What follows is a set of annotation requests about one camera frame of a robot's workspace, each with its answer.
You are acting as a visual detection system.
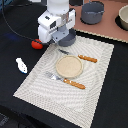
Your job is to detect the black cable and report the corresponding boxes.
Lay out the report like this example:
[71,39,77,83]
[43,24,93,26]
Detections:
[0,0,38,44]

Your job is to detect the fork with wooden handle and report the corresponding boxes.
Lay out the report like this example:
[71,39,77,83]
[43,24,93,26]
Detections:
[45,72,85,89]

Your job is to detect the woven beige placemat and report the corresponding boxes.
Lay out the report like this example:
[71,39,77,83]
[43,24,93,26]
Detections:
[14,36,114,128]

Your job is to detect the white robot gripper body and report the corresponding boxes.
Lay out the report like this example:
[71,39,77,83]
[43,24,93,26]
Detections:
[38,9,75,44]

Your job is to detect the knife with wooden handle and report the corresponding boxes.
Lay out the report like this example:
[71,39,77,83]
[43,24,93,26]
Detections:
[58,49,98,63]

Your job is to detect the grey frying pan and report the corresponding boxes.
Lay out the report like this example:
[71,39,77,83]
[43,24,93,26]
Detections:
[58,29,76,47]

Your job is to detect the grey cooking pot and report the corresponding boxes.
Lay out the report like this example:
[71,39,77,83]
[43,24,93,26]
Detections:
[81,1,104,24]

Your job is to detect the pink stove board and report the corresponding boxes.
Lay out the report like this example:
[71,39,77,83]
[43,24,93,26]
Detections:
[74,0,128,43]

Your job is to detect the beige bowl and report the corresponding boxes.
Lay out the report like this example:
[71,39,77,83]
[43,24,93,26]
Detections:
[119,5,128,30]

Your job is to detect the round beige plate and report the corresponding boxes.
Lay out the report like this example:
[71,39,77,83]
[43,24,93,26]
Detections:
[56,55,83,78]

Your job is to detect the white toy fish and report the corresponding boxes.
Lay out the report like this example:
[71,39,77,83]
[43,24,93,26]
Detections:
[16,58,27,74]

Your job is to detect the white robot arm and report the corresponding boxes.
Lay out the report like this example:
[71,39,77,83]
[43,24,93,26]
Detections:
[38,0,76,47]

